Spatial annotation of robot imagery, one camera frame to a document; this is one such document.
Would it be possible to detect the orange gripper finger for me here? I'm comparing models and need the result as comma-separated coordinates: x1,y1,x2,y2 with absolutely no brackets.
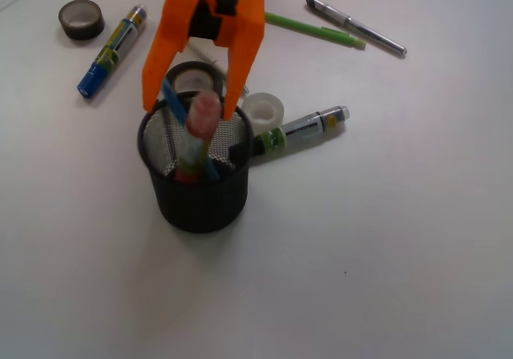
223,0,265,120
142,0,208,112

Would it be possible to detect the red cap marker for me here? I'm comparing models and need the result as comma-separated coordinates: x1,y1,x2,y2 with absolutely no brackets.
176,90,221,183

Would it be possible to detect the blue cap marker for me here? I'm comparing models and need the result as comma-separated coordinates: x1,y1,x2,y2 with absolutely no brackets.
77,4,147,99

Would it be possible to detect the white pen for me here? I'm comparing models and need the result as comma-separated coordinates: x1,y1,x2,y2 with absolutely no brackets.
188,39,228,92

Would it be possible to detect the green pen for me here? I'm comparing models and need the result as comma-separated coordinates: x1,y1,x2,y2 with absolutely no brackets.
265,12,366,50

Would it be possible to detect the dark tape roll near holder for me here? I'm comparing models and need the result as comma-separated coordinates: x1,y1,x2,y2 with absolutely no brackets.
166,61,224,96

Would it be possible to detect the light blue pen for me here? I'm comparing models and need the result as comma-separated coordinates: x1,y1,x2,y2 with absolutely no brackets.
161,79,220,180

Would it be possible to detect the silver black pen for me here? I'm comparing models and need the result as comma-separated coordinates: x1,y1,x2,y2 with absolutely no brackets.
305,0,407,58

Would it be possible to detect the black mesh pen holder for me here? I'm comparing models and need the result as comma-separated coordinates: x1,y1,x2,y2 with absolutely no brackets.
137,99,253,233

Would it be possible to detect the clear tape roll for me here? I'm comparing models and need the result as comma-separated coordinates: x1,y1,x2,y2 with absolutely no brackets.
241,92,285,134

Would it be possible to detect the dark tape roll far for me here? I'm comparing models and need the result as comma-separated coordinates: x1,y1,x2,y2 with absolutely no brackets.
59,0,105,41

